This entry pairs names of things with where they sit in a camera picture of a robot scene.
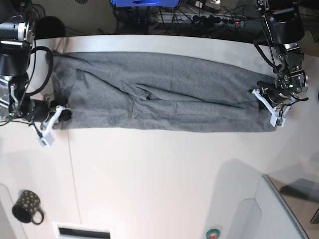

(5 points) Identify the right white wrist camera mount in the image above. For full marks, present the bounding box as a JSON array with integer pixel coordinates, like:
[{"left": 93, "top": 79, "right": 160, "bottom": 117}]
[{"left": 32, "top": 94, "right": 71, "bottom": 147}]

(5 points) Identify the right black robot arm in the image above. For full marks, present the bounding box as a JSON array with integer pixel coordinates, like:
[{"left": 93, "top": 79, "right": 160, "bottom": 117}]
[{"left": 0, "top": 0, "right": 72, "bottom": 123}]

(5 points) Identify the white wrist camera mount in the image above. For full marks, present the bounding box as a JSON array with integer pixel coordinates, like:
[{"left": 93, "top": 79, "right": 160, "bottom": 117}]
[
  {"left": 32, "top": 94, "right": 71, "bottom": 147},
  {"left": 247, "top": 88, "right": 300, "bottom": 127}
]

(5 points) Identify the blue box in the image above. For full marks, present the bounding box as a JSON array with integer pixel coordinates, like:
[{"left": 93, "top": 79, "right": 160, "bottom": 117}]
[{"left": 110, "top": 0, "right": 179, "bottom": 7}]

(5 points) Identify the white slotted panel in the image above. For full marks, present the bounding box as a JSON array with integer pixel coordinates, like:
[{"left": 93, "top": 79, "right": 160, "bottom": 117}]
[{"left": 52, "top": 222, "right": 114, "bottom": 239}]

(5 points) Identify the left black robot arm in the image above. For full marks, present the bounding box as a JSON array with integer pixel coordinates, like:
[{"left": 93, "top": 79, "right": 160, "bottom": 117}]
[{"left": 253, "top": 0, "right": 308, "bottom": 107}]

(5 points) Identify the black power strip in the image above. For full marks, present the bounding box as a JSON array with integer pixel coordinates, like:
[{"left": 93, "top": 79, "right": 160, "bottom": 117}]
[{"left": 191, "top": 14, "right": 248, "bottom": 27}]

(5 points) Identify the black mug with yellow pattern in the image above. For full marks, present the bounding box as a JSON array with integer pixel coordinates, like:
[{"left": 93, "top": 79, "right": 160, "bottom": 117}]
[{"left": 12, "top": 190, "right": 44, "bottom": 225}]

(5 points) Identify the grey t-shirt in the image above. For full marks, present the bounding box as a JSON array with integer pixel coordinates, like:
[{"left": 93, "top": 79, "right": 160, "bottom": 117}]
[{"left": 52, "top": 52, "right": 274, "bottom": 133}]

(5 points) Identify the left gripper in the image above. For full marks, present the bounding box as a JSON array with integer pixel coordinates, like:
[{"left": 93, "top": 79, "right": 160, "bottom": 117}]
[{"left": 259, "top": 83, "right": 291, "bottom": 107}]

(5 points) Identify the red green round button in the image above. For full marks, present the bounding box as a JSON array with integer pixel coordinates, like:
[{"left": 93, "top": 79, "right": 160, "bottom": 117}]
[{"left": 205, "top": 228, "right": 221, "bottom": 239}]

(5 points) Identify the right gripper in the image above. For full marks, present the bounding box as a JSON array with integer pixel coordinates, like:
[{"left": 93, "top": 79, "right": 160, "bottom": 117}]
[{"left": 23, "top": 98, "right": 72, "bottom": 122}]

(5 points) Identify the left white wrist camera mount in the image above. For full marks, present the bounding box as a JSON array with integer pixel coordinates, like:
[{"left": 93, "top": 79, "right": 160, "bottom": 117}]
[{"left": 247, "top": 88, "right": 300, "bottom": 127}]

